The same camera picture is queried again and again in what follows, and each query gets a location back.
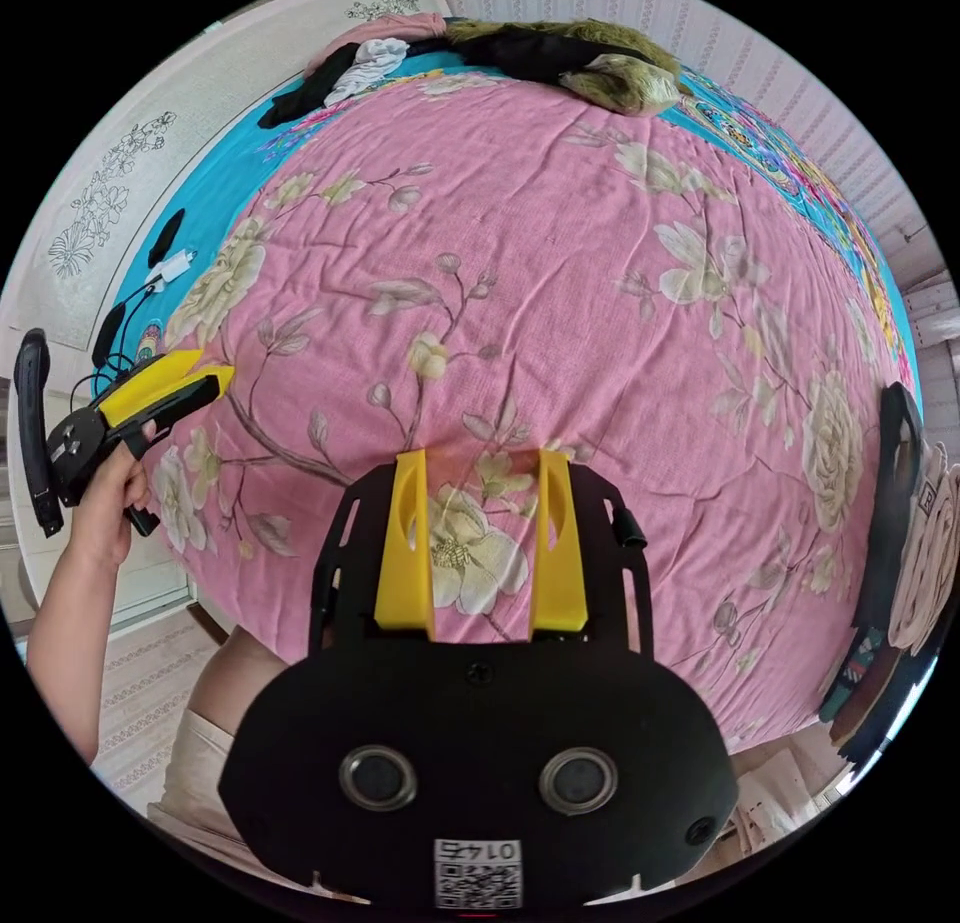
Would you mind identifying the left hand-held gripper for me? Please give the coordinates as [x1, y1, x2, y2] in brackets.
[44, 349, 236, 540]

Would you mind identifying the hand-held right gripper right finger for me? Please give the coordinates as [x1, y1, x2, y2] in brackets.
[527, 447, 590, 643]

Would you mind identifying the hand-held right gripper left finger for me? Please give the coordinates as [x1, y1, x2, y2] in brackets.
[373, 448, 438, 637]

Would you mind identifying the person's left forearm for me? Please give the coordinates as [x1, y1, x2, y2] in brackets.
[22, 549, 126, 771]

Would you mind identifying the person's left hand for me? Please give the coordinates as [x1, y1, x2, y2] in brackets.
[62, 420, 160, 576]

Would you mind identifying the white charger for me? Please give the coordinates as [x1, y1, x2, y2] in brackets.
[143, 250, 199, 286]

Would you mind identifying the white headboard with flower drawings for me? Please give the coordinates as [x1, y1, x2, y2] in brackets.
[0, 0, 451, 354]

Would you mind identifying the person's body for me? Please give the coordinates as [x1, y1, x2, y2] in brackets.
[145, 622, 369, 903]

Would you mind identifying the bed with pink flowered quilt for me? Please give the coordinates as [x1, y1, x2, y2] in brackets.
[95, 58, 928, 761]

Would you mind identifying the pile of clothes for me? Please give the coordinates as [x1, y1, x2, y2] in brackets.
[257, 10, 453, 132]
[817, 380, 960, 768]

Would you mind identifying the black jacket with fur trim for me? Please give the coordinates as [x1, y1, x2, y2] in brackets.
[434, 16, 696, 120]

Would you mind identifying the black oblong device with cable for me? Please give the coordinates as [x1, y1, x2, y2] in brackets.
[71, 280, 165, 407]

